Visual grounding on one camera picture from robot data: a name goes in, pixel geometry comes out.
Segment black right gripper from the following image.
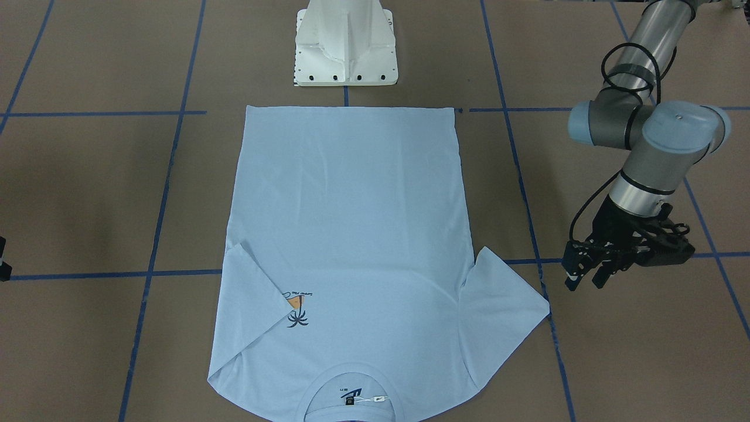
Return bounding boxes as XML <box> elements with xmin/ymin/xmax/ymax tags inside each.
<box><xmin>0</xmin><ymin>237</ymin><xmax>12</xmax><ymax>281</ymax></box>

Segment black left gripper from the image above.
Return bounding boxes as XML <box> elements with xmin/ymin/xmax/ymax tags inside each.
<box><xmin>562</xmin><ymin>198</ymin><xmax>696</xmax><ymax>292</ymax></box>

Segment light blue t-shirt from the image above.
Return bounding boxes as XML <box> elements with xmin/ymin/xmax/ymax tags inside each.
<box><xmin>208</xmin><ymin>106</ymin><xmax>550</xmax><ymax>421</ymax></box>

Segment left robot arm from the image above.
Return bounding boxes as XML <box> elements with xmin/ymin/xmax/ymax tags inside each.
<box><xmin>562</xmin><ymin>1</ymin><xmax>731</xmax><ymax>291</ymax></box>

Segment brown paper table cover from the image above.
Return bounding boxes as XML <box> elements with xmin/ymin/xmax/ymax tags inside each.
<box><xmin>2</xmin><ymin>1</ymin><xmax>748</xmax><ymax>421</ymax></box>

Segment white central robot pedestal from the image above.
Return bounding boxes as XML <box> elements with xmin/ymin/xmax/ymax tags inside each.
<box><xmin>293</xmin><ymin>1</ymin><xmax>399</xmax><ymax>87</ymax></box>

